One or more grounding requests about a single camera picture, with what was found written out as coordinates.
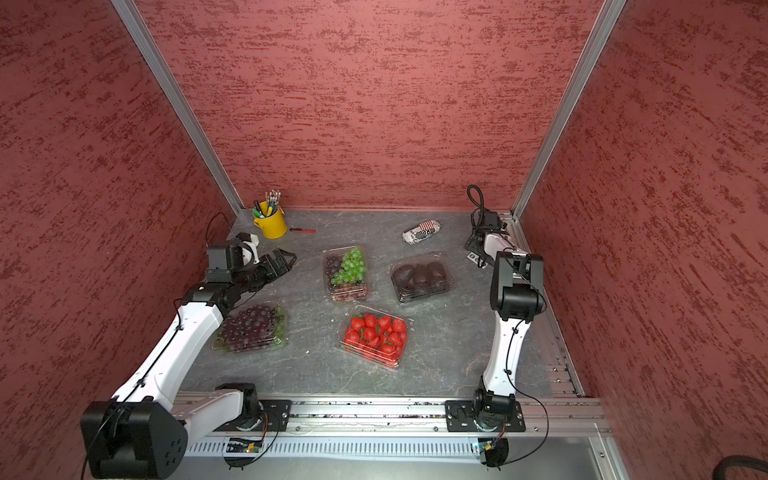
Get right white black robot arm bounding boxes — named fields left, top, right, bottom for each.
left=466, top=207, right=547, bottom=432

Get dark grapes clear box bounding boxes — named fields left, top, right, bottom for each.
left=213, top=302, right=287, bottom=353

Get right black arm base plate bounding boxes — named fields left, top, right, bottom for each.
left=445, top=400, right=526, bottom=433

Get front aluminium rail frame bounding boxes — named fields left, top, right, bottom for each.
left=174, top=393, right=628, bottom=479

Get aluminium corner post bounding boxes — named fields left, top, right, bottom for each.
left=111, top=0, right=245, bottom=217
left=511, top=0, right=626, bottom=223

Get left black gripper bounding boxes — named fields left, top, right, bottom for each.
left=233, top=249, right=297, bottom=293

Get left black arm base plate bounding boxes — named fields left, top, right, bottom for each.
left=215, top=400, right=292, bottom=434

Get yellow pen cup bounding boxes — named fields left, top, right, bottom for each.
left=253, top=206, right=288, bottom=239

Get dark plums clear box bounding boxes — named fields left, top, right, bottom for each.
left=390, top=252, right=454, bottom=303

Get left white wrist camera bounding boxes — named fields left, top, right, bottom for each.
left=235, top=232, right=259, bottom=265

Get left aluminium corner post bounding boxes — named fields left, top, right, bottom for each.
left=111, top=0, right=245, bottom=217

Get pens in cup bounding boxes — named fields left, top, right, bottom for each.
left=252, top=189, right=281, bottom=219

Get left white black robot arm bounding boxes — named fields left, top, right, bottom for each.
left=80, top=240, right=297, bottom=479

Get mixed grapes clear box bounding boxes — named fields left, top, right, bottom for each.
left=323, top=245, right=370, bottom=301

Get right aluminium corner post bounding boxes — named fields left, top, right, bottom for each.
left=511, top=0, right=626, bottom=223

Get strawberries clear box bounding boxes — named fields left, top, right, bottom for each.
left=337, top=304, right=411, bottom=370

